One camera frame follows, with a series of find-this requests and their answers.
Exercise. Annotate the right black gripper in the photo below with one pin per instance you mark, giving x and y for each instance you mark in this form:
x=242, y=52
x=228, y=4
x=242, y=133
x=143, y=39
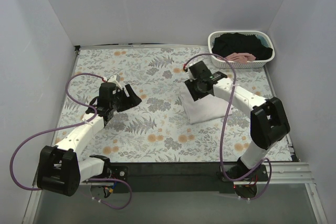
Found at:
x=189, y=86

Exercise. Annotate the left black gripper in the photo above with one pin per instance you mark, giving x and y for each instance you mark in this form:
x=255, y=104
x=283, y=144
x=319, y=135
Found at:
x=124, y=97

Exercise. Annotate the white t shirt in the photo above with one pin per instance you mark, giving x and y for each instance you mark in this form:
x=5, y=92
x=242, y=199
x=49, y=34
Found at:
x=204, y=109

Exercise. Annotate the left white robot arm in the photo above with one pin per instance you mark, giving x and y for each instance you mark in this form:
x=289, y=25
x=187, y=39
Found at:
x=59, y=169

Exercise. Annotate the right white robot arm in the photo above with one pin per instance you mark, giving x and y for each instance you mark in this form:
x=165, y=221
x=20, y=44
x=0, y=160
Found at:
x=268, y=120

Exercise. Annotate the floral table mat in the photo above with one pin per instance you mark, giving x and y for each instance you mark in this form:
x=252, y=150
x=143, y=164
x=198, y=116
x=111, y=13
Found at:
x=157, y=130

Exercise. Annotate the white plastic laundry basket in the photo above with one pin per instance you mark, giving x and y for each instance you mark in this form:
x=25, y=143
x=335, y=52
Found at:
x=217, y=60

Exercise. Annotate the black garment in basket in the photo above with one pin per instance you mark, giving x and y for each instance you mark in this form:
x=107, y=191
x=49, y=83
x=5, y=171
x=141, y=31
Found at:
x=227, y=44

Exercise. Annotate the pink garment in basket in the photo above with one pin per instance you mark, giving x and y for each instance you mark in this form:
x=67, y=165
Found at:
x=243, y=58

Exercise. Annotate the blue garment in basket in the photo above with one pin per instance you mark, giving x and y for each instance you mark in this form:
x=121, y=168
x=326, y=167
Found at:
x=263, y=41

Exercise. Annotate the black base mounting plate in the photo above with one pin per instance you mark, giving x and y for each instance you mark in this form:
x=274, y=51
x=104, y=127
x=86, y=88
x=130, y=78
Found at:
x=176, y=177

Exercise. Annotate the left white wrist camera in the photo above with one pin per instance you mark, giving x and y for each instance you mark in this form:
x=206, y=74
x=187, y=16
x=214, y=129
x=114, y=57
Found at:
x=114, y=79

